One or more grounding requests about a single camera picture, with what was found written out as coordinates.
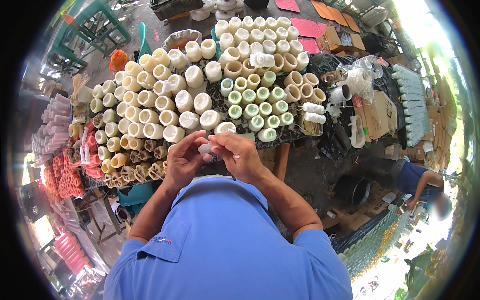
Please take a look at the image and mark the person's right hand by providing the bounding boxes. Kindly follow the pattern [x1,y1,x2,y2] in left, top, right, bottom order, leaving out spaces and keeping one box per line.
[209,132,268,185]

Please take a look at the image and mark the person's left hand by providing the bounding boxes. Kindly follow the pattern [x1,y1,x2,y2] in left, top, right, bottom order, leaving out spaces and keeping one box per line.
[164,130,213,190]

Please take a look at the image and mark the group of brown flower moulds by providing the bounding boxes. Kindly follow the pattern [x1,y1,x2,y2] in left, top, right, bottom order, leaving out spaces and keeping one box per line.
[102,138,169,189]

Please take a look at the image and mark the group of pale green moulds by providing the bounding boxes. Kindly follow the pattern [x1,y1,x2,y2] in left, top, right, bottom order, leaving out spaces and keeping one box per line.
[220,73,295,143]

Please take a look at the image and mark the teal plastic stool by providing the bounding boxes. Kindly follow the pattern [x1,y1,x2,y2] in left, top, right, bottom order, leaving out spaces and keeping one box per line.
[116,182,155,215]

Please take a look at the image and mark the group of cream candle moulds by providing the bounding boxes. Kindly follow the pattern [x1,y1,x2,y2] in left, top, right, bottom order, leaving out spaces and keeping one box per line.
[90,39,238,144]

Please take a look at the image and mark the tray of wick sticks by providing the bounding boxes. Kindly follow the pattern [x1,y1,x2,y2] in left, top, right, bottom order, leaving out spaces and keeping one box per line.
[298,108,324,137]

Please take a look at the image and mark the white cylinder candle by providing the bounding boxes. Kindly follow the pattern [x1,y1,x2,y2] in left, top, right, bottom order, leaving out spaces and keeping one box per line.
[304,112,327,125]
[302,102,326,115]

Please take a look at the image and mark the person's body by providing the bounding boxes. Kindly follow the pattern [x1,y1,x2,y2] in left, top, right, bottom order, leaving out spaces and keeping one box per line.
[103,175,353,300]

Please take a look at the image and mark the group of tan empty moulds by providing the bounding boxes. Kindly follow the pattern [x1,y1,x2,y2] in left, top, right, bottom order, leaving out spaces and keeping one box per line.
[224,53,327,105]

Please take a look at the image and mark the white carved block candle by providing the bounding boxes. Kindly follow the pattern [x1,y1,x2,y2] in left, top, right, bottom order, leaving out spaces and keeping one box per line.
[250,53,276,69]

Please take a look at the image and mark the black round bucket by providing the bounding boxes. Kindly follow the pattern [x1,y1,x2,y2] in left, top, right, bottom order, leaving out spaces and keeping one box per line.
[333,174,372,208]

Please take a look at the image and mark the white paper roll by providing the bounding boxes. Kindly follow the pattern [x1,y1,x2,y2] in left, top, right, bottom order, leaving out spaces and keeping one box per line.
[329,84,353,106]

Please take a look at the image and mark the white plastic mould shell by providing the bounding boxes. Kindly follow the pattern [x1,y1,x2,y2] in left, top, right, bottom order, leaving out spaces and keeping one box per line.
[348,115,367,149]

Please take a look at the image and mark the clear tape roll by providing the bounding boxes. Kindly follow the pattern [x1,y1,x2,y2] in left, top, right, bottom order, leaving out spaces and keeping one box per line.
[321,70,342,85]

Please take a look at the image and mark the orange plastic bag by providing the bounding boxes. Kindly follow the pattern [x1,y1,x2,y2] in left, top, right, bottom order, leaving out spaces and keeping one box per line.
[109,49,130,73]

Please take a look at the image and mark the group of white round candles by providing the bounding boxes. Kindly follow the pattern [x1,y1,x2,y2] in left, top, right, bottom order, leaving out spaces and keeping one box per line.
[215,16,310,74]

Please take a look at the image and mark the plastic lined bowl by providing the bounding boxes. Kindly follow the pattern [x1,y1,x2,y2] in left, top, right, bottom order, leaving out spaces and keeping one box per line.
[161,29,203,52]

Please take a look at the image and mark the bundle of wick sticks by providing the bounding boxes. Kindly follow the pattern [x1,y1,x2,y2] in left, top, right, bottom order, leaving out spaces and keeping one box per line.
[71,73,91,106]

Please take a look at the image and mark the teal plastic scoop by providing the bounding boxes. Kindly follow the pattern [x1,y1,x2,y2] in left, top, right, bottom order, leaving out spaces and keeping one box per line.
[136,22,153,63]

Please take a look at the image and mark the stack of pale pink candles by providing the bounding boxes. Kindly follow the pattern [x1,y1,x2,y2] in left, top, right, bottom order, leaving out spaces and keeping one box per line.
[31,94,73,166]

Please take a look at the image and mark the stack of bright pink candles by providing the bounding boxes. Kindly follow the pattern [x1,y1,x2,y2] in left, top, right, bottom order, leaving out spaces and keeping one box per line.
[52,232,91,277]

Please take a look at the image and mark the cardboard box with red label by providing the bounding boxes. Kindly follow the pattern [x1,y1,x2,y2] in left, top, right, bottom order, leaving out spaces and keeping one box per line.
[352,90,398,142]

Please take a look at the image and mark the clear plastic bag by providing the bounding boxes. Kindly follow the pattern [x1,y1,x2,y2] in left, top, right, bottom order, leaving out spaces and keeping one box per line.
[336,55,384,103]

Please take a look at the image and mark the group of pink mats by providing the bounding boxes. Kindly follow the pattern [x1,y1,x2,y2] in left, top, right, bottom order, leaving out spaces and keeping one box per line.
[275,0,328,55]

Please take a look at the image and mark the group of white tape rolls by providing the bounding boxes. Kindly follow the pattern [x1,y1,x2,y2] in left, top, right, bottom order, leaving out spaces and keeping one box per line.
[190,0,245,22]

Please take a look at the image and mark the black plastic crate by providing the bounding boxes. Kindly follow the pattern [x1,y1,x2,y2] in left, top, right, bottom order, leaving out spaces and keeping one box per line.
[20,181,52,223]

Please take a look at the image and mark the open brown cardboard box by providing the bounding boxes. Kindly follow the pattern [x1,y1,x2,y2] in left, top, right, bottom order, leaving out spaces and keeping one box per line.
[316,25,367,54]

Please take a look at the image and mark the black plastic basket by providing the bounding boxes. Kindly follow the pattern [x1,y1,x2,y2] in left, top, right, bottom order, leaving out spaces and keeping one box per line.
[149,0,205,22]

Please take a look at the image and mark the rows of green glass bottles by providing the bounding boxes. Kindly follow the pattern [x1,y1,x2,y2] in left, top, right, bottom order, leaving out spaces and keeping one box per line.
[337,210,414,279]

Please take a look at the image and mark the group of orange mats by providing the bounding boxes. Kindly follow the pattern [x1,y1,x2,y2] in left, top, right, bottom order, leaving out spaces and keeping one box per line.
[310,0,361,34]

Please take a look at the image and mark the rack of white bottles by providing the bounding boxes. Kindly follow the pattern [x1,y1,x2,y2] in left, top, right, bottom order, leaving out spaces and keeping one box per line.
[391,64,433,148]

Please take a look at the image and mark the stack of flat cardboard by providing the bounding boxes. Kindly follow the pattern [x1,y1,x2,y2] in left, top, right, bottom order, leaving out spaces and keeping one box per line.
[427,105,452,171]

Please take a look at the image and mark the green metal frame stand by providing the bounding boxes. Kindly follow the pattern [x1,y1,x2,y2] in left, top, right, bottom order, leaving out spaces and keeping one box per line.
[48,0,132,76]

